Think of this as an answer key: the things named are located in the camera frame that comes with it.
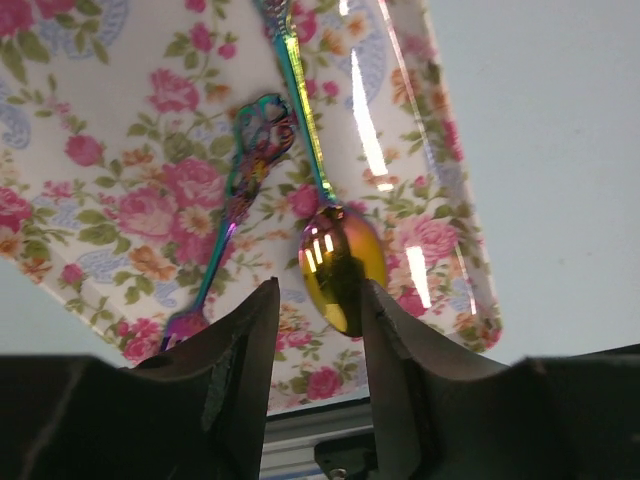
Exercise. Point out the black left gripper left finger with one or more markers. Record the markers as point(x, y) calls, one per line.
point(196, 411)

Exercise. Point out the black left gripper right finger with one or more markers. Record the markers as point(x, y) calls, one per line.
point(441, 411)

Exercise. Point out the iridescent rainbow spoon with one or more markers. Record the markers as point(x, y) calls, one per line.
point(339, 249)

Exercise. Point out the iridescent rainbow fork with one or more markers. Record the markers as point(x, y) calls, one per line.
point(264, 131)

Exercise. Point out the aluminium frame rail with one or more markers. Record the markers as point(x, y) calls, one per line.
point(290, 438)

